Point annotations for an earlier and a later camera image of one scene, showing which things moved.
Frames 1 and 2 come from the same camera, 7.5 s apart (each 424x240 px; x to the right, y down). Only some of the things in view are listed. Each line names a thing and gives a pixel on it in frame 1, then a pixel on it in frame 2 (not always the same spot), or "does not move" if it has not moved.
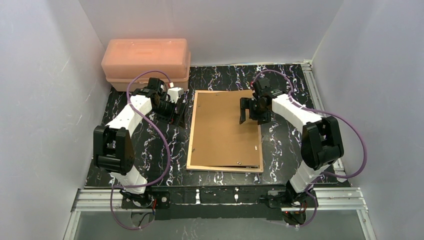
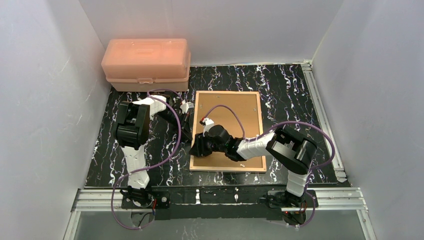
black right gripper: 250,108 -> 201,145
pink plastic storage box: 123,58 does not move
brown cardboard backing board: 218,138 does not move
